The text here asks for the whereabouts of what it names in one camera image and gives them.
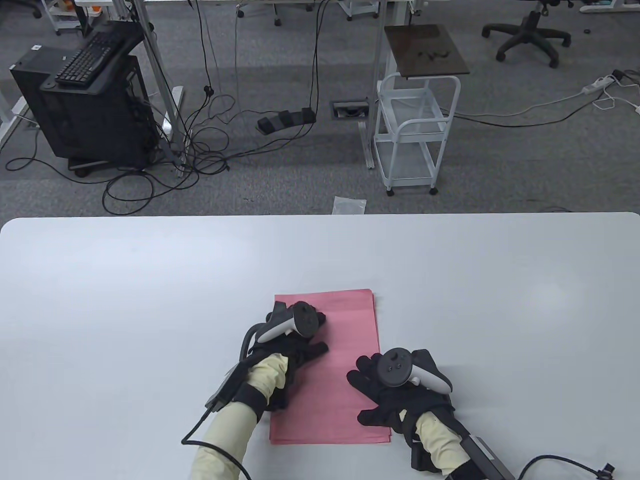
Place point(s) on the person's left hand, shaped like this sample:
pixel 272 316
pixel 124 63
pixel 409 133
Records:
pixel 300 350

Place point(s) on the person's right hand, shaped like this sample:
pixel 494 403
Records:
pixel 400 405

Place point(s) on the person's left forearm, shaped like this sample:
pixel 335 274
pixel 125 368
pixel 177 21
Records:
pixel 225 430

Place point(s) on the black and white controller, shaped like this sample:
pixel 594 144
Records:
pixel 305 320
pixel 395 370

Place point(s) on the clear plastic bag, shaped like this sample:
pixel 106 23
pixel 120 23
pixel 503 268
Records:
pixel 350 206

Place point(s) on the white utility trolley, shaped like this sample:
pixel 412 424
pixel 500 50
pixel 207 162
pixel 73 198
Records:
pixel 405 160

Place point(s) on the black foot pedal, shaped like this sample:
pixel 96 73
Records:
pixel 285 120

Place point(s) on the metal floor socket box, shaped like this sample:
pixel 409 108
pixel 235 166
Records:
pixel 350 110

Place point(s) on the brown wooden board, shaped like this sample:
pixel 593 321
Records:
pixel 410 65

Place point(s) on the black computer tower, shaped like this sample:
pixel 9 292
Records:
pixel 90 125

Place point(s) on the white trolley base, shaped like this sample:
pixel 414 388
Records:
pixel 357 7

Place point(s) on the black keyboard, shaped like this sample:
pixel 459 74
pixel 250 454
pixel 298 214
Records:
pixel 85 60

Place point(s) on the white desk foot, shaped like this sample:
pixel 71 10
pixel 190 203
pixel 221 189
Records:
pixel 10 125
pixel 610 6

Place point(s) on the white power strip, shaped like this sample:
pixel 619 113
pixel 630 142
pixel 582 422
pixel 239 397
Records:
pixel 597 85

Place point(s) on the black office chair base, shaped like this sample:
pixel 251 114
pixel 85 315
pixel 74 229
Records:
pixel 527 32

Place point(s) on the black power adapter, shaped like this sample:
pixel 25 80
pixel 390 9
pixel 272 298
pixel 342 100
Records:
pixel 618 75

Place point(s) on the white shelf cart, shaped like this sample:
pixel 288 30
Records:
pixel 60 20

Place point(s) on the black chair caster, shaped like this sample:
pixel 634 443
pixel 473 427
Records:
pixel 30 7

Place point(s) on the grey desk leg frame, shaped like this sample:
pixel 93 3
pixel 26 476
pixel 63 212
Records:
pixel 155 65

